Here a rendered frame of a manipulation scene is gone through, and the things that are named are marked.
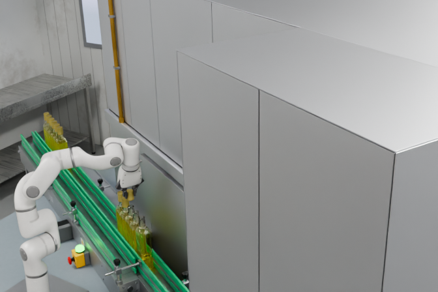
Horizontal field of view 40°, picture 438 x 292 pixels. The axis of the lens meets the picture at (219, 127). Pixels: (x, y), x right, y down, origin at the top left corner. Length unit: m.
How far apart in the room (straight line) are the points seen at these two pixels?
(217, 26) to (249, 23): 0.20
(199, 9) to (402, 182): 1.31
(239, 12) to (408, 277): 1.08
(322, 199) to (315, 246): 0.11
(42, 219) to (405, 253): 1.89
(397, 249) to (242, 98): 0.43
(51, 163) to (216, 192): 1.18
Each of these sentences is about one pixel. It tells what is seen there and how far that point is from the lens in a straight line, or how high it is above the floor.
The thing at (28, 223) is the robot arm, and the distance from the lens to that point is 2.63.
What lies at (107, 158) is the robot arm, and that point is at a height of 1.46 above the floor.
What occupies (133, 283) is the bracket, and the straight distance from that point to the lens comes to 2.74.
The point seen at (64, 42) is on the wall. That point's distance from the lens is 6.19.
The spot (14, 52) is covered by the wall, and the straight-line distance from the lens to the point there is 6.23.
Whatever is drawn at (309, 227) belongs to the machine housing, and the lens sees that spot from 1.12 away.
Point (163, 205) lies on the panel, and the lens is 2.72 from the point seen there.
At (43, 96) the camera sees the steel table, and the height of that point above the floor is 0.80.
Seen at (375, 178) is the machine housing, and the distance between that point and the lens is 0.94.
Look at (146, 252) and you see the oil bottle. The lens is 2.74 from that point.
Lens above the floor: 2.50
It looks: 22 degrees down
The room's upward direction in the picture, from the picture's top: 2 degrees counter-clockwise
